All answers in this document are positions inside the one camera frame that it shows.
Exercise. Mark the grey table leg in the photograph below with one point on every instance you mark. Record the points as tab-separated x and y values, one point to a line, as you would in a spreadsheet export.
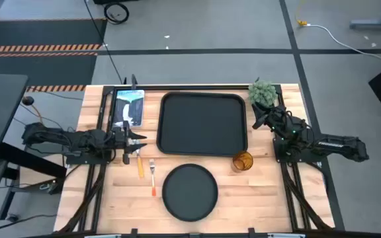
375	24

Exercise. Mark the black aluminium table frame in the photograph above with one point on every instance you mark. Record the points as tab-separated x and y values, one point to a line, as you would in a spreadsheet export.
104	185

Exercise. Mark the green potted plant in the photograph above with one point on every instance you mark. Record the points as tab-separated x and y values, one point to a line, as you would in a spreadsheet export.
262	93

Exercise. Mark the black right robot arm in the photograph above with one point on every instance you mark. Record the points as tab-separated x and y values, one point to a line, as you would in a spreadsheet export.
339	145

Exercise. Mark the waterfall cover book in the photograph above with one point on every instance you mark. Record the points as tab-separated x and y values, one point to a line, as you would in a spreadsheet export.
129	109

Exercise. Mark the black hazard-striped floor mat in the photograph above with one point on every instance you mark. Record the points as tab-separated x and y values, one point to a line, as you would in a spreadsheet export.
45	33

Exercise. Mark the round black knob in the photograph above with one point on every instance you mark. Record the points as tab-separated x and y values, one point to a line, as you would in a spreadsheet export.
27	100

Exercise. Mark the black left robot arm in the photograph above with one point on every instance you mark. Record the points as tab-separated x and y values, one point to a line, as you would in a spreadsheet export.
61	139

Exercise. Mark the black desk leg frame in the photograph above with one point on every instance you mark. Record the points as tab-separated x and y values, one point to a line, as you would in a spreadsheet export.
28	162

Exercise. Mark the black round plate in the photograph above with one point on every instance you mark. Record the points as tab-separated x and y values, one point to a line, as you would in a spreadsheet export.
190	192

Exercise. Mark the amber glass cup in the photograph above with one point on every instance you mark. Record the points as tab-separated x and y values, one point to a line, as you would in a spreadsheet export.
242	161

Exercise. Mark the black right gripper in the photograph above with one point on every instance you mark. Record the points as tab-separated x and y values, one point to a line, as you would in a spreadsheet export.
276	119

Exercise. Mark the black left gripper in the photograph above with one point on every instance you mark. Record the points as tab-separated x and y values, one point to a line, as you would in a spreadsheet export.
126	142

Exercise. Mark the black rectangular tray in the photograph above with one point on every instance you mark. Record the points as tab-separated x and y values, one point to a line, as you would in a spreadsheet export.
202	124

